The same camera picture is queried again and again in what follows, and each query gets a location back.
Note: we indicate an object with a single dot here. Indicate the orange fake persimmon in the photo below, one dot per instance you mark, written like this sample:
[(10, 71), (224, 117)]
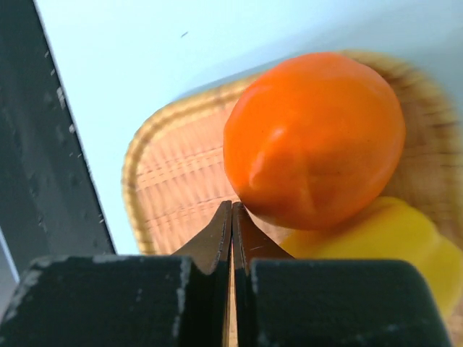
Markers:
[(313, 141)]

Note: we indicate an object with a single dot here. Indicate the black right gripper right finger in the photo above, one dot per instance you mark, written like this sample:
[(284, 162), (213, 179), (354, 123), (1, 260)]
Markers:
[(250, 242)]

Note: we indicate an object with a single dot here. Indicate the orange woven wicker tray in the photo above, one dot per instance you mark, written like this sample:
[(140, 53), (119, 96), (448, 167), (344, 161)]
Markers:
[(173, 175)]

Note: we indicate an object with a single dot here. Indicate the yellow fake bell pepper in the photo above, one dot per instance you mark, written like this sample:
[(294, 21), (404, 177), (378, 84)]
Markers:
[(393, 230)]

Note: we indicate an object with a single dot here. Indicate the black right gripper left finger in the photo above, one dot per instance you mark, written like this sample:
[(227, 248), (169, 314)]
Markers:
[(208, 251)]

